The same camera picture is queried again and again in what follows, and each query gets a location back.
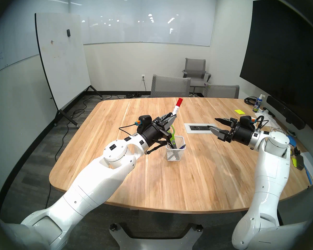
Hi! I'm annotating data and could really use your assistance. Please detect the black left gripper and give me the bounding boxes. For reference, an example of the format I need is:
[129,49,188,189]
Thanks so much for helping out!
[141,112,178,149]

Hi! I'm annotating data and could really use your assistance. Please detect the rolling white whiteboard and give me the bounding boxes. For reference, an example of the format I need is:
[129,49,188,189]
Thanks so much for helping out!
[35,13,103,129]

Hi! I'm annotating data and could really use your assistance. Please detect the green handled scissors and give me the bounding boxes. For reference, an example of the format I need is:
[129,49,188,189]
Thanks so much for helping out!
[169,124,177,146]

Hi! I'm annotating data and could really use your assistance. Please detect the long black floor cable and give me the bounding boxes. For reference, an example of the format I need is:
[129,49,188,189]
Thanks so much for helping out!
[45,95,112,209]

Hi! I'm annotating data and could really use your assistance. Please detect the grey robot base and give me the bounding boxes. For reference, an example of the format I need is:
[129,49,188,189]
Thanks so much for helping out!
[109,222,204,250]

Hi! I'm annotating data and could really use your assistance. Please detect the black video sound bar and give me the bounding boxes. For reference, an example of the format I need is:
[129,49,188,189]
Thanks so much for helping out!
[266,96,306,130]

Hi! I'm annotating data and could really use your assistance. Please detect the whiteboard cleaner spray bottle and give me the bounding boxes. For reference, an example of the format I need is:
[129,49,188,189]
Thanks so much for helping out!
[252,94,265,113]

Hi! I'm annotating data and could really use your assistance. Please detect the grey mesh office chair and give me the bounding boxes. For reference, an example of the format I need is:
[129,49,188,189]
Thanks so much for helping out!
[151,74,191,98]
[204,83,240,99]

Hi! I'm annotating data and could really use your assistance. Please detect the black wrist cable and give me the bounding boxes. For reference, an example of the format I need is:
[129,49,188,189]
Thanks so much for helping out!
[119,124,139,136]
[254,115,270,130]

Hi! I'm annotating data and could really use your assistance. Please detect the yellow and black pad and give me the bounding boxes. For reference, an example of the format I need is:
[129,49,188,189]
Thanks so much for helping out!
[292,154,305,171]

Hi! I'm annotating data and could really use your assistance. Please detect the blue stick tool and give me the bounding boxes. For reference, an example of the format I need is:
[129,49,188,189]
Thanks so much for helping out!
[304,166,313,185]

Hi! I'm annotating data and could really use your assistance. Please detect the wide glass wall whiteboard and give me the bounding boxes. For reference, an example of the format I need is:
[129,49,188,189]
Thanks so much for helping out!
[69,0,217,47]

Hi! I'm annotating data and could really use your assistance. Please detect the grey office chair with armrests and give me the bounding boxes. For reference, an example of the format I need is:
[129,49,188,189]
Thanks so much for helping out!
[182,58,212,97]

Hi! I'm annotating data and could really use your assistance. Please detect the red capped whiteboard marker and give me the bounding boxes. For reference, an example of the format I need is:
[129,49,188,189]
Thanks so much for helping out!
[171,98,183,116]

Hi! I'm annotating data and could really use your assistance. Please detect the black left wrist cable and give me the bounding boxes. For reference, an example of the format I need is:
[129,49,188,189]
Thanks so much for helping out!
[119,124,139,136]

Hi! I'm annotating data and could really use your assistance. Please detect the large black wall screen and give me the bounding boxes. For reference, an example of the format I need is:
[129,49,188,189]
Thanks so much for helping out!
[239,0,313,134]

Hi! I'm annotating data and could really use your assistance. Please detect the silver table power outlet panel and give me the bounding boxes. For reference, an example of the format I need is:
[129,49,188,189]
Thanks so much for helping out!
[184,123,217,134]

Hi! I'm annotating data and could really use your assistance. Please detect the wall whiteboard with blue writing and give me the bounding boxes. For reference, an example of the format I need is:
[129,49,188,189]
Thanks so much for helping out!
[0,0,69,77]

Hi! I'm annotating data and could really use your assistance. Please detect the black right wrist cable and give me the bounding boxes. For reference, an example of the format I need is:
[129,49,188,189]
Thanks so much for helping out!
[254,115,270,130]

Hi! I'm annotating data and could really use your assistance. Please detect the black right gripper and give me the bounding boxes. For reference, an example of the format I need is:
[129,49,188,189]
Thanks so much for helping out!
[208,118,256,147]

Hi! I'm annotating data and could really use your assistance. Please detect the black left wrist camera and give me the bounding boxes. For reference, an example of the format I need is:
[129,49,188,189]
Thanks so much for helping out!
[136,115,154,127]

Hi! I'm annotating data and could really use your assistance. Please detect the white paper sheet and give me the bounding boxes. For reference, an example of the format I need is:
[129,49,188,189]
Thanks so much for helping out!
[300,152,313,183]

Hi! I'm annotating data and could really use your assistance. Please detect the white mesh pen holder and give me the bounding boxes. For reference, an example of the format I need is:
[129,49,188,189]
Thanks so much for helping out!
[166,136,186,161]

